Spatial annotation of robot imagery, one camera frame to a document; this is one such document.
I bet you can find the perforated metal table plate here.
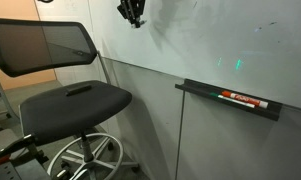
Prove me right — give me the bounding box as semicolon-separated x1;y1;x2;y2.
0;159;52;180

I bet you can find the red whiteboard marker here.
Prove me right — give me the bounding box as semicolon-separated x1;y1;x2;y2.
221;90;270;110

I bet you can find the black mesh office chair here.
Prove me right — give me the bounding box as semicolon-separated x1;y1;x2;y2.
0;18;140;180

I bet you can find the green capped whiteboard marker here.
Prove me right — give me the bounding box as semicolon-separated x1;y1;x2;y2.
209;92;257;109

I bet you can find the large whiteboard panel with writing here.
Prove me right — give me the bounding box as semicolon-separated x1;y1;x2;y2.
87;0;301;112

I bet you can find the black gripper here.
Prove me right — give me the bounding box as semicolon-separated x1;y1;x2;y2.
116;0;147;29

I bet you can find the black clamp with orange handle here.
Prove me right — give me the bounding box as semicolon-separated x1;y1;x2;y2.
0;133;37;168

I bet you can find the black marker tray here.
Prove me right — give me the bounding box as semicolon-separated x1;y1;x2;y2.
174;78;284;122

